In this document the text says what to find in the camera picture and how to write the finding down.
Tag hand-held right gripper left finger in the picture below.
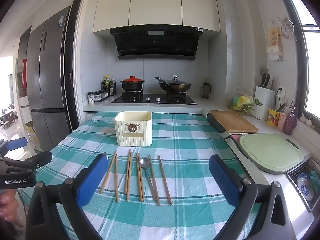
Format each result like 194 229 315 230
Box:
25 152 109 240

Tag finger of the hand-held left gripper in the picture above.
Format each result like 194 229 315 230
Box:
0 137 28 158
5 151 53 173

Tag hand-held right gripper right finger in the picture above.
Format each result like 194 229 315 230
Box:
209 154 297 240

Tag wooden chopstick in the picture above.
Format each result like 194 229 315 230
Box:
138 153 145 202
157 154 173 206
136 152 143 202
100 150 118 195
126 152 133 201
124 149 131 195
148 154 161 206

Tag cream ribbed utensil container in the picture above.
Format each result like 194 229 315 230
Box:
114 111 153 147

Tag person's left hand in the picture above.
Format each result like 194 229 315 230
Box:
0 189 19 218

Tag cardboard box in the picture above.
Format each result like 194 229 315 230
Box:
25 121 42 153

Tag wooden furniture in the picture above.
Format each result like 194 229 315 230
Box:
0 109 16 131

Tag pink pot holder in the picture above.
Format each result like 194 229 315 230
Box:
224 134 242 143

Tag teal plaid tablecloth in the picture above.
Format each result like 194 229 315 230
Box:
15 112 273 240

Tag green cutting board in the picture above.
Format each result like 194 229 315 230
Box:
237 132 305 175

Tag wooden cutting board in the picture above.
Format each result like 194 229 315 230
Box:
209 110 259 133

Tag metal sink basket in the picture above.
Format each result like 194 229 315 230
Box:
286 157 320 212

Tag grey refrigerator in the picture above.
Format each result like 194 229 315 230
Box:
26 6 72 150

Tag yellow printed cup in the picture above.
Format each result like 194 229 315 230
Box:
267 108 280 127

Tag yellow green plastic bag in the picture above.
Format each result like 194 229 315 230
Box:
229 87 256 112

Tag blue white bowl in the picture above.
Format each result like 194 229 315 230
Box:
297 172 315 202

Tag pink cup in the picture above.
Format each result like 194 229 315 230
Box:
277 111 288 130

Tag white knife block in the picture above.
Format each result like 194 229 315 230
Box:
254 86 275 121

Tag purple soap dispenser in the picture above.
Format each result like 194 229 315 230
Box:
282 106 300 135

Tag dark glass kettle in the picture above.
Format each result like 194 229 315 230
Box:
201 81 212 99

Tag black gas hob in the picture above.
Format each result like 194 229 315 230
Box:
111 91 197 105

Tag black clay pot red lid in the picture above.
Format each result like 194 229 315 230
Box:
119 76 145 92

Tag garlic bulbs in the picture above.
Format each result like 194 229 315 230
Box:
299 114 313 127

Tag wok with glass lid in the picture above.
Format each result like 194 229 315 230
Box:
155 75 192 93

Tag window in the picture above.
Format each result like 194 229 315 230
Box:
282 0 320 120

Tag black range hood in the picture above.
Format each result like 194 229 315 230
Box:
109 26 204 61

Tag hanging printed packet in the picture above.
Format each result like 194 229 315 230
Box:
267 24 284 60

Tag hanging metal trivet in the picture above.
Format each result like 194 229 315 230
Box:
276 17 298 41

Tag cream upper cabinets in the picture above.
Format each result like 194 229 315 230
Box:
92 0 221 33

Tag black cable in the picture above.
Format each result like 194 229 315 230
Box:
17 191 27 222

